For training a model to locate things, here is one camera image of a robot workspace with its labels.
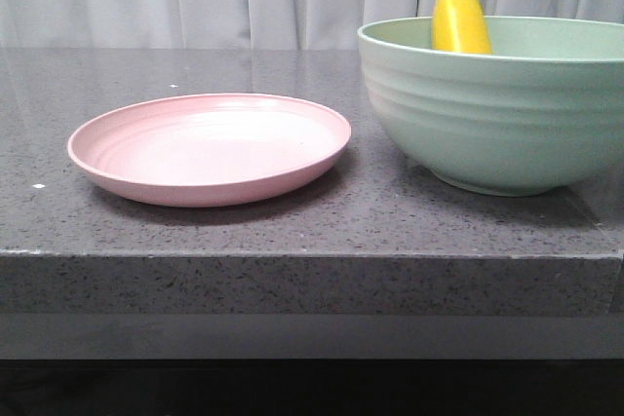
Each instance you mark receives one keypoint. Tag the yellow banana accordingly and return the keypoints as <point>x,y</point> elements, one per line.
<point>459,26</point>

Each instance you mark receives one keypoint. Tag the green ribbed bowl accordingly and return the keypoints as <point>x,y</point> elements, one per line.
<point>544,109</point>

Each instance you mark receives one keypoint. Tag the pink plate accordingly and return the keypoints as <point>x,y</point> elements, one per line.
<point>208,151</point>

